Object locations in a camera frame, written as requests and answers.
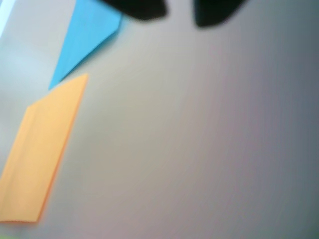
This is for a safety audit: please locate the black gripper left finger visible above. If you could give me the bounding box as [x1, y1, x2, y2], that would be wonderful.
[102, 0, 168, 21]

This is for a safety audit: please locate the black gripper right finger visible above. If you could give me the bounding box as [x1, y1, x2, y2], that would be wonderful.
[193, 0, 246, 27]

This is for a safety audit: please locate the light blue paper square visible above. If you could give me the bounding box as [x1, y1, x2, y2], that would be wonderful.
[47, 0, 123, 91]

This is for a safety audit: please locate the orange paper square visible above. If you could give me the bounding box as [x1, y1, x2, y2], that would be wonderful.
[0, 73, 89, 224]

